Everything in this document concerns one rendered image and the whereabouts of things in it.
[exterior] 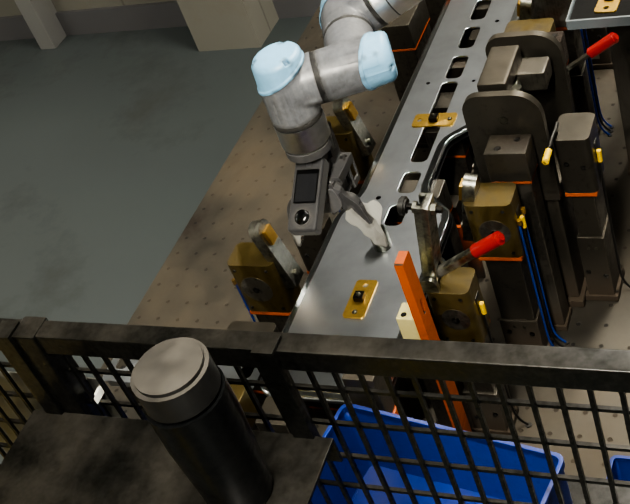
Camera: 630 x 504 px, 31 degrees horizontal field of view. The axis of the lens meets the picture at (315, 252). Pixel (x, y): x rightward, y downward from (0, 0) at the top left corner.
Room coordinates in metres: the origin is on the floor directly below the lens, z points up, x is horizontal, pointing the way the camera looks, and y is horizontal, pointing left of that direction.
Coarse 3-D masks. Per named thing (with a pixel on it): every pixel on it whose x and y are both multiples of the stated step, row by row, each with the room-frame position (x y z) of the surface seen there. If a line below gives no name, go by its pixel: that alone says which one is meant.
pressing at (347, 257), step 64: (448, 0) 2.13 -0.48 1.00; (512, 0) 2.02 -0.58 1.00; (448, 64) 1.89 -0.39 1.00; (448, 128) 1.69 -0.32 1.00; (384, 192) 1.59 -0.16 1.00; (320, 256) 1.50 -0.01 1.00; (384, 256) 1.43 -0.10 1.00; (320, 320) 1.34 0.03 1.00; (384, 320) 1.29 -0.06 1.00; (320, 384) 1.21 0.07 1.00
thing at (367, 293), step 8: (360, 280) 1.39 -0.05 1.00; (368, 280) 1.39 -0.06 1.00; (376, 280) 1.38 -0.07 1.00; (360, 288) 1.38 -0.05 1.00; (368, 288) 1.37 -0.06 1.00; (352, 296) 1.36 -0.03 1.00; (360, 296) 1.35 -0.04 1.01; (368, 296) 1.35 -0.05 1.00; (352, 304) 1.35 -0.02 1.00; (360, 304) 1.34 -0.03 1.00; (368, 304) 1.33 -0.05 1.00; (344, 312) 1.34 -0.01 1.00; (360, 312) 1.32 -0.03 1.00
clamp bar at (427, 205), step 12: (420, 192) 1.28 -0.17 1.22; (408, 204) 1.27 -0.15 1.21; (420, 204) 1.26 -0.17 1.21; (432, 204) 1.25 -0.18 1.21; (420, 216) 1.25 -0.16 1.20; (432, 216) 1.26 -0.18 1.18; (420, 228) 1.25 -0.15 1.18; (432, 228) 1.25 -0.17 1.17; (420, 240) 1.25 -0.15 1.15; (432, 240) 1.25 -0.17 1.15; (420, 252) 1.26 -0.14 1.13; (432, 252) 1.25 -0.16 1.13; (432, 264) 1.25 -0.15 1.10; (432, 276) 1.25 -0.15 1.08
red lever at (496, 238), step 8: (496, 232) 1.21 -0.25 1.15; (480, 240) 1.22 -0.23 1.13; (488, 240) 1.21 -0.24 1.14; (496, 240) 1.20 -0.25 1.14; (504, 240) 1.20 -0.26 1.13; (472, 248) 1.22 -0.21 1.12; (480, 248) 1.21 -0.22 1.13; (488, 248) 1.20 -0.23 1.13; (456, 256) 1.25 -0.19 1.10; (464, 256) 1.23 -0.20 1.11; (472, 256) 1.22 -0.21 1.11; (480, 256) 1.22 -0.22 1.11; (440, 264) 1.27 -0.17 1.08; (448, 264) 1.25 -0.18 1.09; (456, 264) 1.24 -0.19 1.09; (440, 272) 1.26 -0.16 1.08; (448, 272) 1.25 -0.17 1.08
